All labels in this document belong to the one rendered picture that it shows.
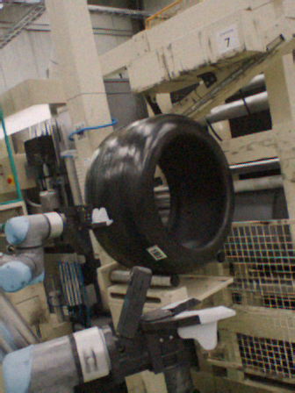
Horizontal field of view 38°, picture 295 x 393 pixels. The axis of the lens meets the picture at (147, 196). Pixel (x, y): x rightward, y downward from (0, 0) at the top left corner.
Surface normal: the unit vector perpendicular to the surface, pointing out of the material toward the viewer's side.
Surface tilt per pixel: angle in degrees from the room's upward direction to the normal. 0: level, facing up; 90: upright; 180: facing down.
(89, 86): 90
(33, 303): 90
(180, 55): 90
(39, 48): 90
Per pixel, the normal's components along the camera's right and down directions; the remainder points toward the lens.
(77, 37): 0.69, -0.09
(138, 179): -0.07, -0.16
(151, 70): -0.69, 0.19
